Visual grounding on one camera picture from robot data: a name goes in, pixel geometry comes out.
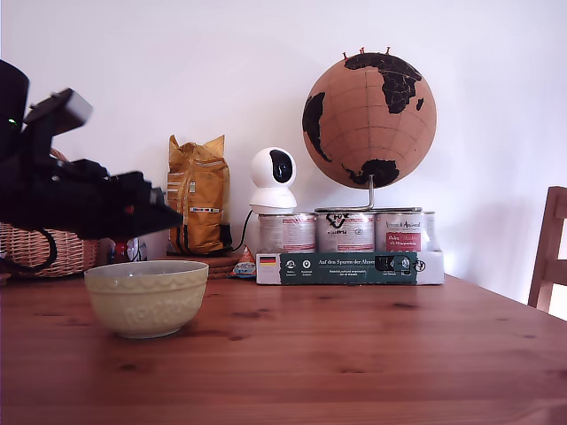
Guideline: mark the white round security camera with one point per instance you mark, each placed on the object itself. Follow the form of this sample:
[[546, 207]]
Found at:
[[272, 186]]

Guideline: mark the cardboard can tray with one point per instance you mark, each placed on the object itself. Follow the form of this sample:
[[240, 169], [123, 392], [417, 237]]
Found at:
[[350, 268]]

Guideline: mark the wooden chair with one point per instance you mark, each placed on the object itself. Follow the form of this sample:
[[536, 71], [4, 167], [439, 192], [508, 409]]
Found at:
[[549, 248]]

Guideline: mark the grey camera box with bracket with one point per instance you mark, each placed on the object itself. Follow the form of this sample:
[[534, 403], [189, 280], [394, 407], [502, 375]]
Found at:
[[71, 108]]

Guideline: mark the red small bottle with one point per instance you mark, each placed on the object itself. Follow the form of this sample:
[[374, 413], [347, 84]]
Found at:
[[121, 250]]

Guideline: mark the yellow coffee bag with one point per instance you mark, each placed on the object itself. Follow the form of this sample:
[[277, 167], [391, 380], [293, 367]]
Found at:
[[199, 203]]

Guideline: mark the woven round trivet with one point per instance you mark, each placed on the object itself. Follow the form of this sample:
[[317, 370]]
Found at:
[[221, 265]]

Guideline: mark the cork globe on metal stand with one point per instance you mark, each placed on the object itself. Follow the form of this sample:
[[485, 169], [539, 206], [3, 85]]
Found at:
[[367, 119]]

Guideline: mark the silver food can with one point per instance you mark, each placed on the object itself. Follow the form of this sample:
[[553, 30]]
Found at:
[[345, 232], [288, 232], [405, 232]]

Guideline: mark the black power plug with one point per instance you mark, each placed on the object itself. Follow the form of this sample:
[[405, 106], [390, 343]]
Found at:
[[225, 234]]

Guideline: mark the small orange blue packet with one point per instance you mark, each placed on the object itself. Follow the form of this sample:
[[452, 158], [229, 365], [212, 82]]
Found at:
[[243, 265]]

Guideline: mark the pale green ceramic bowl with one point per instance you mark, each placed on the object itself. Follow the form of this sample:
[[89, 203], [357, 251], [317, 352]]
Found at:
[[146, 301]]

